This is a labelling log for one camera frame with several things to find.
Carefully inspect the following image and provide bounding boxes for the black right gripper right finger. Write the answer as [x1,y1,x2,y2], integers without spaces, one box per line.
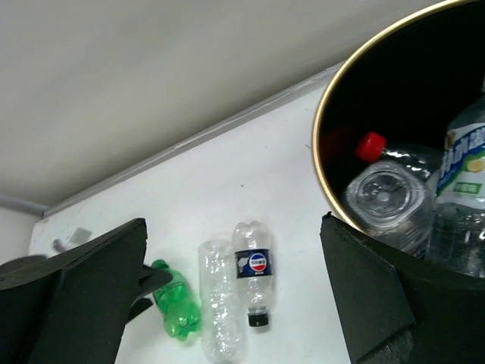
[320,214,484,363]

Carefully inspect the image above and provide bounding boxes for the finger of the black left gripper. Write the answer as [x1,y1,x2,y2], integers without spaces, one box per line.
[127,265,173,323]

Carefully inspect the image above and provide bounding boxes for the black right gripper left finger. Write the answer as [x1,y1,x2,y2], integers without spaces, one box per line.
[1,218,147,363]

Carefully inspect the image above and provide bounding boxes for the green plastic bottle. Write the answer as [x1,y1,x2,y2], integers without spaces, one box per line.
[152,259,202,341]

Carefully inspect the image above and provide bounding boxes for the tall clear unlabeled bottle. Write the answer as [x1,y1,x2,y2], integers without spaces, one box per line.
[199,240,245,363]

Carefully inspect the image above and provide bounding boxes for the blue white label clear bottle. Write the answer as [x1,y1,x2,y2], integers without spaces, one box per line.
[425,95,484,278]

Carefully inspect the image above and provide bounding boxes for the orange blue label clear bottle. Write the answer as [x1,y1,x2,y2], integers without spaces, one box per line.
[343,160,434,259]

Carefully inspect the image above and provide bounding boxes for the dark label black cap bottle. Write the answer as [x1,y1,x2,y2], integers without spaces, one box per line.
[232,221,274,328]

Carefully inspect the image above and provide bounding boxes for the dark blue gold-rimmed bin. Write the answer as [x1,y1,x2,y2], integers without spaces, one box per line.
[312,1,484,296]

